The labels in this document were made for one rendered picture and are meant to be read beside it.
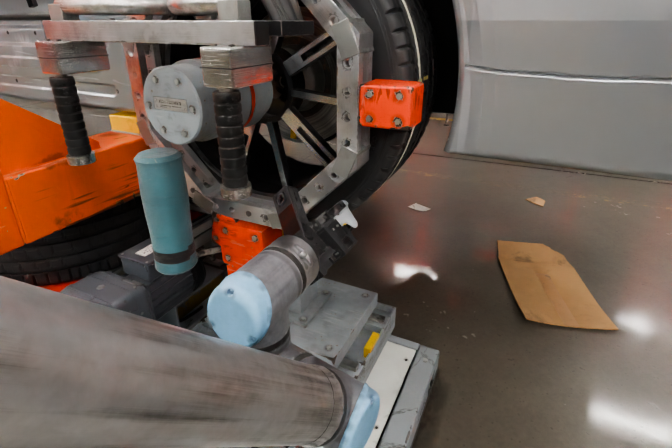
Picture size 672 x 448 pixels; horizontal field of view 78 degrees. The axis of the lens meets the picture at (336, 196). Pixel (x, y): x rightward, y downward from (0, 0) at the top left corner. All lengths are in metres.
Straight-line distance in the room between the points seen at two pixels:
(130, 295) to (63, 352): 0.82
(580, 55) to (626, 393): 1.05
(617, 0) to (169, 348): 0.73
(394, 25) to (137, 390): 0.64
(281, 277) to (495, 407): 0.90
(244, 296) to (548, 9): 0.63
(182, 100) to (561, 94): 0.61
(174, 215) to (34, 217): 0.36
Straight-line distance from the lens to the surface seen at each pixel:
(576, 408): 1.44
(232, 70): 0.55
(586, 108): 0.80
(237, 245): 0.95
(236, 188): 0.59
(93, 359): 0.28
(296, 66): 0.87
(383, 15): 0.77
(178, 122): 0.74
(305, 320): 1.17
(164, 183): 0.87
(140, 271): 1.17
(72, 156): 0.85
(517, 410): 1.37
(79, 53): 0.82
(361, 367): 1.14
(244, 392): 0.38
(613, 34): 0.79
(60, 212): 1.17
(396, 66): 0.76
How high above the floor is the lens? 0.98
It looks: 23 degrees down
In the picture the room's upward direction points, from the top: straight up
